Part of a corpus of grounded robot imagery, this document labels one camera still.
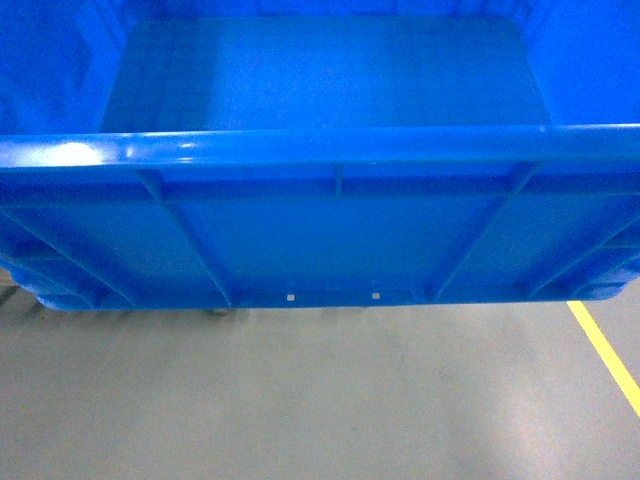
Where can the large blue plastic crate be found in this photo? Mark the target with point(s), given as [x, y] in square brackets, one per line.
[272, 154]

